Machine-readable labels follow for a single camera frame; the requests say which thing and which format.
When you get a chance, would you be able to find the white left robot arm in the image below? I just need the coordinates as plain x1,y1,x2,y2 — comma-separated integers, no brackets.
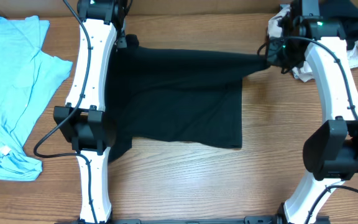
53,0,127,223

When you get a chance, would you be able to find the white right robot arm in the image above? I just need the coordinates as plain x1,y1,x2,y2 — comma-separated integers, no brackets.
260,0,358,223

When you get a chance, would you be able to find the light blue t-shirt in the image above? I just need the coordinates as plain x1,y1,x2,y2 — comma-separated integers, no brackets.
0,16,73,182

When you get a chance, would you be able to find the beige garment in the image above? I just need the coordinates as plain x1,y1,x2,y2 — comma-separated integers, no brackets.
267,4,358,82

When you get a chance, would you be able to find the black folded garment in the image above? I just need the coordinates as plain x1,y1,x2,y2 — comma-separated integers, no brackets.
319,0,358,50

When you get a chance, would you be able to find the black shirt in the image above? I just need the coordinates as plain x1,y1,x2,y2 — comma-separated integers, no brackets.
106,34,268,161

